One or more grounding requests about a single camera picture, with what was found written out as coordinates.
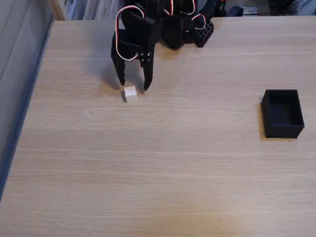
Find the white cube block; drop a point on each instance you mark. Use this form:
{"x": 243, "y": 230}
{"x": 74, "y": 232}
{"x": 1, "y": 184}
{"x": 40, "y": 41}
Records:
{"x": 130, "y": 93}

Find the black open box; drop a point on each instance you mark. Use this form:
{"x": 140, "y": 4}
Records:
{"x": 282, "y": 113}

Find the black table clamp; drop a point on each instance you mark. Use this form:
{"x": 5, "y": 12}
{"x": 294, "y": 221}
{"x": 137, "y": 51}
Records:
{"x": 222, "y": 8}

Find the dark blue object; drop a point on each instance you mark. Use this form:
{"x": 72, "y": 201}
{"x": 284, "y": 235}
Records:
{"x": 235, "y": 11}

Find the wooden frame post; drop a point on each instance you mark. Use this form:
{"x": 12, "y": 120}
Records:
{"x": 57, "y": 10}

